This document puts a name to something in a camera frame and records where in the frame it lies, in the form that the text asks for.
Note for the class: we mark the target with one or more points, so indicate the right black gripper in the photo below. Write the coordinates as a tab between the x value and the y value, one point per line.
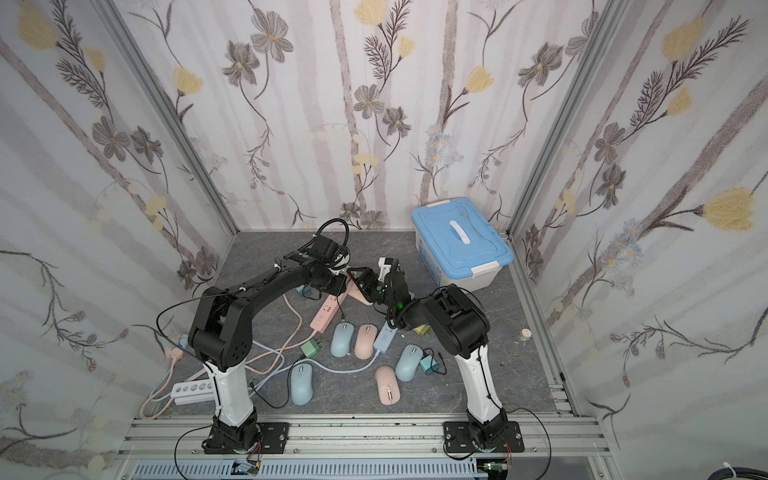
372	285

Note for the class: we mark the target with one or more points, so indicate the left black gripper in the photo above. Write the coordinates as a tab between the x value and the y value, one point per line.
327	279

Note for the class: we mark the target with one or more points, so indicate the blue power strip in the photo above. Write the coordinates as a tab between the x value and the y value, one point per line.
384	338

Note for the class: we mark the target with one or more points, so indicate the pink power strip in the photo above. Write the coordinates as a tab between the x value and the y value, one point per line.
326	313

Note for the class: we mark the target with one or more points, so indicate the yellow charger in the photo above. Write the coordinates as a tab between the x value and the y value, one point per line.
422	330

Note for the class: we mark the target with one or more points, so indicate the pink mouse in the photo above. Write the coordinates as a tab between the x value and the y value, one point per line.
354	292
365	340
387	385

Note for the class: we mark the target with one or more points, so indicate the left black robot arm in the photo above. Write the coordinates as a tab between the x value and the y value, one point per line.
221	334

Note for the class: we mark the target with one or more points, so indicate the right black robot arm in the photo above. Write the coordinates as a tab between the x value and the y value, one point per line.
456	318

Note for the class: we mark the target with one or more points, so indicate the blue mouse middle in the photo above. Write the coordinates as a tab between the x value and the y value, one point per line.
341	341

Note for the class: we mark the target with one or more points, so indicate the blue mouse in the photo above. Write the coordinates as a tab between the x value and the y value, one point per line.
408	363
301	384
341	341

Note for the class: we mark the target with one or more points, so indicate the blue mouse right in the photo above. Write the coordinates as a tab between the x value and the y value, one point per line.
408	363

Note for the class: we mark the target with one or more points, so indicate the pink mouse front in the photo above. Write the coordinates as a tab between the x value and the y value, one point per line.
387	385

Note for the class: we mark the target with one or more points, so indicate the blue mouse front left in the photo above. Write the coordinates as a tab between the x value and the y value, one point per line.
301	384

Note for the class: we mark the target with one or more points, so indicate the blue lid storage box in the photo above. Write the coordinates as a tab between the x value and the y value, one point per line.
458	245

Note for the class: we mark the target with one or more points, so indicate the light green loose charger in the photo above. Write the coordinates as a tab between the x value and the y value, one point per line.
310	349

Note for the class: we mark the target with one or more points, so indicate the white power strip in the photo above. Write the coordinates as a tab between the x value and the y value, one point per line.
192	392

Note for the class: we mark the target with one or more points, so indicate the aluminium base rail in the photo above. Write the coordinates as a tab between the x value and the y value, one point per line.
368	446

